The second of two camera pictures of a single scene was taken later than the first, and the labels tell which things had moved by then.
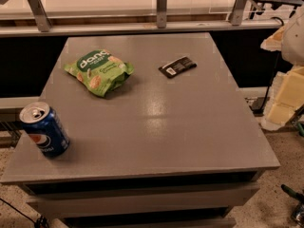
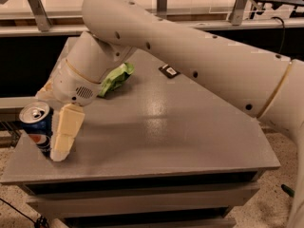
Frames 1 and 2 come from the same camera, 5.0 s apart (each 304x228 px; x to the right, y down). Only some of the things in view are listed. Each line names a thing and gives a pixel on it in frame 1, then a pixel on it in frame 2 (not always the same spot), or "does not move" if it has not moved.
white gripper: [294, 41] to [71, 85]
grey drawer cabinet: [159, 137] does not move
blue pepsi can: [45, 126] does not move
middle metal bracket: [161, 7] does not move
